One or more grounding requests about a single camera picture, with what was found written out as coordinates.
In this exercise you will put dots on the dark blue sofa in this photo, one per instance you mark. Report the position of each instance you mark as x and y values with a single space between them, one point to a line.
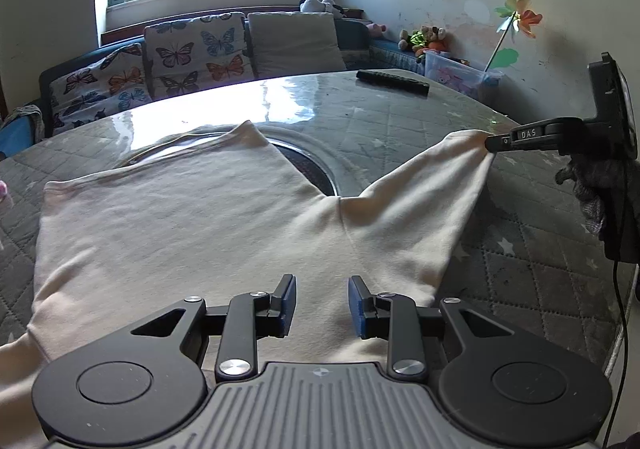
55 71

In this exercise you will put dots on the pink plush toy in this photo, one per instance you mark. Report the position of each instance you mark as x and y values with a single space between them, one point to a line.
377 29

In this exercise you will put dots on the grey garment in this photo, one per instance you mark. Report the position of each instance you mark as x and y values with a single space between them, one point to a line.
25 115

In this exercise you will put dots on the tall butterfly print cushion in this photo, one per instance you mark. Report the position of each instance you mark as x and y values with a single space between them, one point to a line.
195 54

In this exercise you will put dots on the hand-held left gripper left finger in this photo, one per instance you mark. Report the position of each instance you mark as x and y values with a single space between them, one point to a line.
289 301

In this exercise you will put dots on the black and white plush toy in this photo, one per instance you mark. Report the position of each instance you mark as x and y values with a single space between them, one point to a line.
311 4

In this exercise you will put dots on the brown plush toy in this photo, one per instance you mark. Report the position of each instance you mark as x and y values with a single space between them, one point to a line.
436 36

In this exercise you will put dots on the clear plastic storage box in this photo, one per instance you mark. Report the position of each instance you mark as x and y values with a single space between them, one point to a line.
460 76

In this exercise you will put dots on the black remote control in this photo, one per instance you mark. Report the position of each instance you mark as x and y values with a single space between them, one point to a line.
395 81

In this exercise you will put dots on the blue cloth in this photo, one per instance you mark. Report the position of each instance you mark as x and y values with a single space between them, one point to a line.
15 141

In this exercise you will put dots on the small pink cloth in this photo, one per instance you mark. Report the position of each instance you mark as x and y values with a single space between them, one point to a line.
3 191

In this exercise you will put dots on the green plush toy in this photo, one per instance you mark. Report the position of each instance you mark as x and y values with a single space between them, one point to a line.
417 41

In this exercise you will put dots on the colourful pinwheel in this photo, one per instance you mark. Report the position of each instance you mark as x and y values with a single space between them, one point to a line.
520 19

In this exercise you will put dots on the plain beige cushion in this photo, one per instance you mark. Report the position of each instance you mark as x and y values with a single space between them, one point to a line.
295 44

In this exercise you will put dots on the wide butterfly print cushion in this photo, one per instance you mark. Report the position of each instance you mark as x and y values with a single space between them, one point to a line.
100 89

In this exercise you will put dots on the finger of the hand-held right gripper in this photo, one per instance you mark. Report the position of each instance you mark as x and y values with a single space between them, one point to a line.
530 135

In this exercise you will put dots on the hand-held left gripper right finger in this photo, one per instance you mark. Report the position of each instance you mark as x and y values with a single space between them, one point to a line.
356 306

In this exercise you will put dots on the cream long-sleeved shirt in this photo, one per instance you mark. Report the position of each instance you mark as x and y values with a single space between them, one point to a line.
175 229

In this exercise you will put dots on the person's right hand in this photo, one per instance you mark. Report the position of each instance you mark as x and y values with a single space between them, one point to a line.
592 189

